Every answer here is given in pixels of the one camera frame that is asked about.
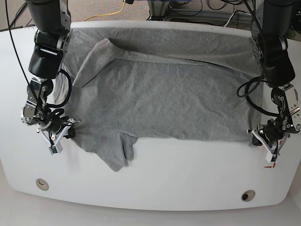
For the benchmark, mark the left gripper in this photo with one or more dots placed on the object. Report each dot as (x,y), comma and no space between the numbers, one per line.
(272,135)

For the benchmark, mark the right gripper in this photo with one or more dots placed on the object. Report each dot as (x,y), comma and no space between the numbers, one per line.
(53,132)

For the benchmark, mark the grey t-shirt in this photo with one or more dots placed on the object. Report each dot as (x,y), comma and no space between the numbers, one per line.
(129,83)

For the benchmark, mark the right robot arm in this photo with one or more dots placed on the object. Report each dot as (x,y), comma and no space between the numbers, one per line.
(53,21)

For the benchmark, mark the red tape rectangle marking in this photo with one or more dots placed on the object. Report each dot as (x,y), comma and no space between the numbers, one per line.
(271,166)

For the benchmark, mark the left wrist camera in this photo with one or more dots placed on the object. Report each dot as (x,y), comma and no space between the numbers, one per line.
(271,156)

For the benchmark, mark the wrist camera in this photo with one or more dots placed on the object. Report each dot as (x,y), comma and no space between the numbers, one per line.
(271,156)
(55,149)

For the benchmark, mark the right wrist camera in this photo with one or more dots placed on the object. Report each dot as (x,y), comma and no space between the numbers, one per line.
(55,149)

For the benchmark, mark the right table cable grommet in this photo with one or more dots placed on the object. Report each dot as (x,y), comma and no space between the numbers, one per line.
(248,195)

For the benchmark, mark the table cable grommet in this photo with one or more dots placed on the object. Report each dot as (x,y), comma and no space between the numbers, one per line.
(42,184)
(248,195)

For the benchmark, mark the left table cable grommet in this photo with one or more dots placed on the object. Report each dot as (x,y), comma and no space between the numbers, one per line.
(42,184)

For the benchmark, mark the aluminium frame stand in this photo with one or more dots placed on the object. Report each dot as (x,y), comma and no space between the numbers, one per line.
(210,12)

